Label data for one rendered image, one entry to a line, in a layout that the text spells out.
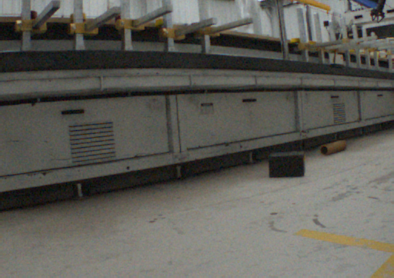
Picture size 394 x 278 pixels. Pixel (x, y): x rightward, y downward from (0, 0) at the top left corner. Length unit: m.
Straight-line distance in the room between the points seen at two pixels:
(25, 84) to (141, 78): 0.58
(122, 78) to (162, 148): 0.56
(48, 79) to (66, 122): 0.33
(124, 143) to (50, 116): 0.44
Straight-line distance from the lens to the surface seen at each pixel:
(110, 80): 1.72
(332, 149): 2.81
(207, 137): 2.33
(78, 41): 1.65
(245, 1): 7.28
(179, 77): 1.93
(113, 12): 1.42
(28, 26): 1.59
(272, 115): 2.80
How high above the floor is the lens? 0.39
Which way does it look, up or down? 3 degrees down
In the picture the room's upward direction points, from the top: 4 degrees counter-clockwise
